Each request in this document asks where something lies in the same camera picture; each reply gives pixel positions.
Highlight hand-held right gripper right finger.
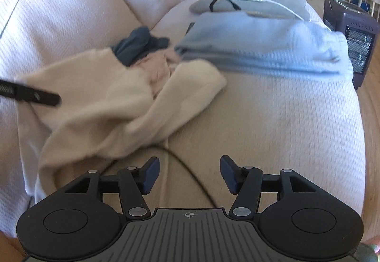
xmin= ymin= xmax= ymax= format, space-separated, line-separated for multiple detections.
xmin=220 ymin=155 xmax=329 ymax=219

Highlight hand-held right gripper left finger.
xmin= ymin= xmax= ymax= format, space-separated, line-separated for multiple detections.
xmin=47 ymin=157 xmax=161 ymax=220

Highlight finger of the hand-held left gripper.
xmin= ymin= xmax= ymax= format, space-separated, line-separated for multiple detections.
xmin=0 ymin=79 xmax=62 ymax=107

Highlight white knit sweater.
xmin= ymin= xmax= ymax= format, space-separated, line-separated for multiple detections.
xmin=15 ymin=48 xmax=228 ymax=195

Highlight light blue sweater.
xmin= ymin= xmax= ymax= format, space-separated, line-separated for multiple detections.
xmin=175 ymin=10 xmax=354 ymax=80

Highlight white covered sofa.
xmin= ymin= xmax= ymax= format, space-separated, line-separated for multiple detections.
xmin=0 ymin=0 xmax=367 ymax=262

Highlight pink garment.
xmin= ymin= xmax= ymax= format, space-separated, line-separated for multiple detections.
xmin=135 ymin=51 xmax=182 ymax=100

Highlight dark blue garment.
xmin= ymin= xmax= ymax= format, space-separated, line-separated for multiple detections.
xmin=111 ymin=27 xmax=171 ymax=68

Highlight person's grey clothing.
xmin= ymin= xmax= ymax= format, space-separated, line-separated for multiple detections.
xmin=355 ymin=243 xmax=380 ymax=262

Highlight grey cushion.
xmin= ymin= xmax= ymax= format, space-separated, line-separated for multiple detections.
xmin=190 ymin=0 xmax=311 ymax=21

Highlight dark space heater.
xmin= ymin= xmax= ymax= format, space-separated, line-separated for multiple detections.
xmin=323 ymin=0 xmax=375 ymax=90

